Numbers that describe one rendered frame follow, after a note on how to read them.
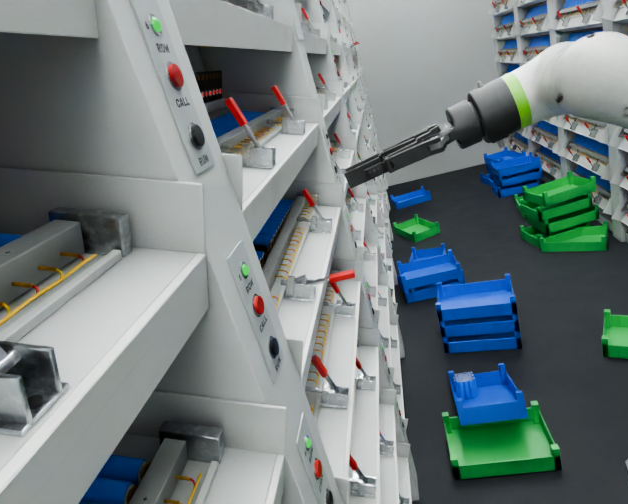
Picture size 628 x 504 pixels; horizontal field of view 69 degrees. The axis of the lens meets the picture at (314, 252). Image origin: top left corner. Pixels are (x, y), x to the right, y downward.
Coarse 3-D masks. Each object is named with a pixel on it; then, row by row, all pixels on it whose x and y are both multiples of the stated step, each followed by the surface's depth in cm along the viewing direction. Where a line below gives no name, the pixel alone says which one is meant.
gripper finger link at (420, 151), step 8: (424, 144) 74; (400, 152) 77; (408, 152) 76; (416, 152) 75; (424, 152) 75; (432, 152) 75; (440, 152) 74; (384, 160) 77; (392, 160) 77; (400, 160) 76; (408, 160) 76; (416, 160) 76; (400, 168) 77
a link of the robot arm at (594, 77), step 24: (576, 48) 59; (600, 48) 57; (624, 48) 56; (552, 72) 63; (576, 72) 58; (600, 72) 56; (624, 72) 56; (552, 96) 64; (576, 96) 59; (600, 96) 58; (624, 96) 57; (600, 120) 62; (624, 120) 60
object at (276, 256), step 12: (300, 204) 95; (288, 216) 88; (300, 216) 94; (288, 228) 82; (300, 228) 85; (276, 240) 76; (288, 240) 78; (300, 240) 81; (276, 252) 72; (264, 264) 67; (276, 264) 68; (276, 276) 67
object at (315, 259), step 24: (288, 192) 103; (312, 192) 102; (336, 192) 101; (336, 216) 96; (312, 240) 83; (336, 240) 96; (288, 264) 73; (312, 264) 74; (288, 312) 60; (312, 312) 60; (288, 336) 55; (312, 336) 56
